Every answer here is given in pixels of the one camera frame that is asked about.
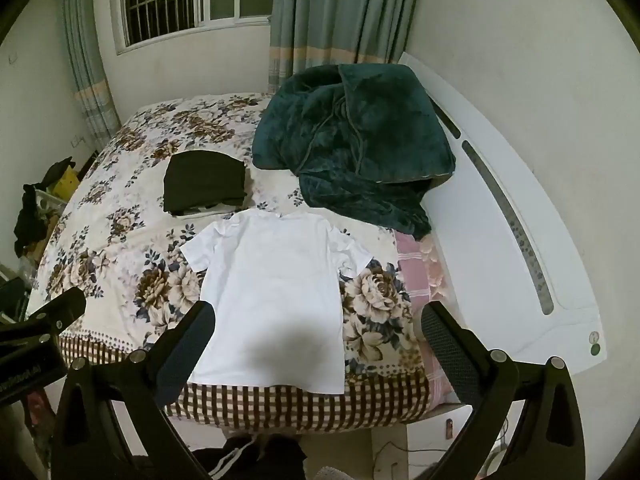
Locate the black striped garment on floor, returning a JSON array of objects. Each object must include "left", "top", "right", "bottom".
[{"left": 192, "top": 434, "right": 307, "bottom": 480}]

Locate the folded black garment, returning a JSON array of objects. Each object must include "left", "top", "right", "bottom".
[{"left": 163, "top": 150, "right": 246, "bottom": 216}]

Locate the white bed headboard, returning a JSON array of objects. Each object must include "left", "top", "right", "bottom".
[{"left": 400, "top": 53, "right": 608, "bottom": 375}]

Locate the floral bed cover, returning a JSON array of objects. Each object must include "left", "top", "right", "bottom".
[{"left": 28, "top": 93, "right": 433, "bottom": 432}]

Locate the pink pillow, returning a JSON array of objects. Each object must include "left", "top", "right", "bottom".
[{"left": 395, "top": 232, "right": 456, "bottom": 408}]

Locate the black clothes pile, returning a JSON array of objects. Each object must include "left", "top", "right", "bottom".
[{"left": 14, "top": 157, "right": 75, "bottom": 258}]

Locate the blue-green curtain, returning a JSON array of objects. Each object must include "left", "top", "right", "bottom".
[
  {"left": 268, "top": 0, "right": 416, "bottom": 92},
  {"left": 61, "top": 0, "right": 120, "bottom": 151}
]

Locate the white t-shirt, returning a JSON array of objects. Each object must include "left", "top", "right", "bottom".
[{"left": 180, "top": 209, "right": 372, "bottom": 394}]

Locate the dark green plush blanket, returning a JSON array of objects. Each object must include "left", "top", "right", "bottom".
[{"left": 252, "top": 64, "right": 456, "bottom": 240}]

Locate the yellow box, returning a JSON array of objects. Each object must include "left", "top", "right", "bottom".
[{"left": 51, "top": 167, "right": 80, "bottom": 202}]

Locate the right blue-green curtain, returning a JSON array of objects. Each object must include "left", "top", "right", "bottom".
[{"left": 268, "top": 0, "right": 416, "bottom": 92}]

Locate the left blue-green curtain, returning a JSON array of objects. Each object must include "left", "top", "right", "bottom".
[{"left": 61, "top": 0, "right": 120, "bottom": 151}]

